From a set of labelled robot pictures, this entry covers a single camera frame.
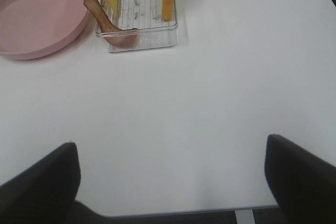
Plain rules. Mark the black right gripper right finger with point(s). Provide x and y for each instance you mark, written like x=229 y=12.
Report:
x=302 y=184

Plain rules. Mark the clear right plastic container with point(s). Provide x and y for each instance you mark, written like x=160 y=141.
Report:
x=140 y=18

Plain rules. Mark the pink plate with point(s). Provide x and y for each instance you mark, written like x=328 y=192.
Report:
x=32 y=29

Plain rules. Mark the bacon strip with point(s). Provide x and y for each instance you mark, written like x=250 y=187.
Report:
x=106 y=26

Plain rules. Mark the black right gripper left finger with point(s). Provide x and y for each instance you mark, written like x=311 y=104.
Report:
x=45 y=192

